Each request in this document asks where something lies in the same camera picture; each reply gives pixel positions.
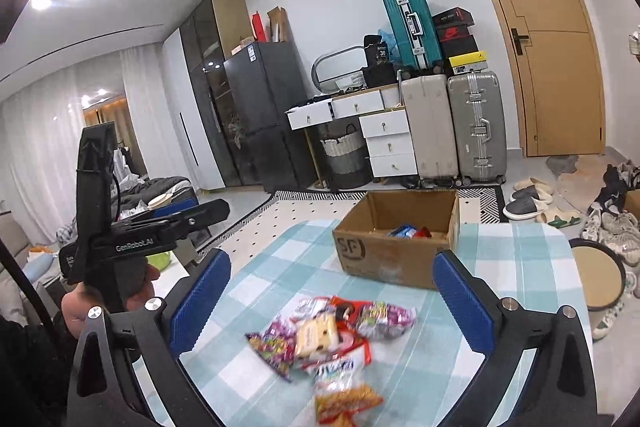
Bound green white slipper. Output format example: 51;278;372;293
536;210;584;229

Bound dark glass cabinet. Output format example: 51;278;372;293
179;0;251;188

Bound pile of shoes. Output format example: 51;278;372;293
579;161;640;299

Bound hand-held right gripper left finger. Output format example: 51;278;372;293
65;249;233;427

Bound silver suitcase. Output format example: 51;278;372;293
446;71;507;186

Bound beige door mat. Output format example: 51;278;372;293
545;154;622;214

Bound beige slippers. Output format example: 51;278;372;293
512;177;554;196

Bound blue plastic bag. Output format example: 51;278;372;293
377;28;402;66

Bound grey slippers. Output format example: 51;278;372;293
502;186;554;221

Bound white pink snack packet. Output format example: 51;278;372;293
291;297;332;321

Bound round stool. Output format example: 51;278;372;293
569;238;629;314

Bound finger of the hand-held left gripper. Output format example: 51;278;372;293
114;199;231;240

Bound orange chip packet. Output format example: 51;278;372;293
314;376;385;426

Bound white dresser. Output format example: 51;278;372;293
286;82;419;180

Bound wooden door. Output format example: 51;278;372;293
452;0;608;158

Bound beige dotted rug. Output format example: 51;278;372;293
197;184;506;258

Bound red cookie packet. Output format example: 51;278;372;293
329;296;374;324

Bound dark blanket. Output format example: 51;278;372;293
116;176;197;220

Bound woven laundry basket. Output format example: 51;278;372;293
319;127;374;191

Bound teal suitcase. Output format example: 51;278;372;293
381;0;444;72

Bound open brown carton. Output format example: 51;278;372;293
266;7;292;44

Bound teal checked tablecloth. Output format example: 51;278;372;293
177;219;596;427

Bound purple candy packet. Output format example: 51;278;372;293
245;317;297;383
354;301;417;341

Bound person's left forearm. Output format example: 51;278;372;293
0;307;76;427

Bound cardboard box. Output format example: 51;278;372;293
332;189;461;290

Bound cream cracker packet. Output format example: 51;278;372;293
295;312;339;358

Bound red black shoe box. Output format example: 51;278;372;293
436;24;476;44

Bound yellow black shoe box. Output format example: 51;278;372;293
447;51;489;76

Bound black box with print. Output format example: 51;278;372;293
363;35;397;68

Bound white red-edged snack packet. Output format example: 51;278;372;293
300;336;374;379

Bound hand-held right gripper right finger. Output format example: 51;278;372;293
432;249;601;427

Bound oval mirror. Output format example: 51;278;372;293
312;47;372;96

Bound plain black shoe box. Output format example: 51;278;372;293
440;35;479;58

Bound black refrigerator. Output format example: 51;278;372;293
223;41;321;194

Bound white curtain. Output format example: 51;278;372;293
119;41;187;180

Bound person's left hand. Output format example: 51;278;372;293
61;254;162;339

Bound beige suitcase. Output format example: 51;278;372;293
400;74;460;188

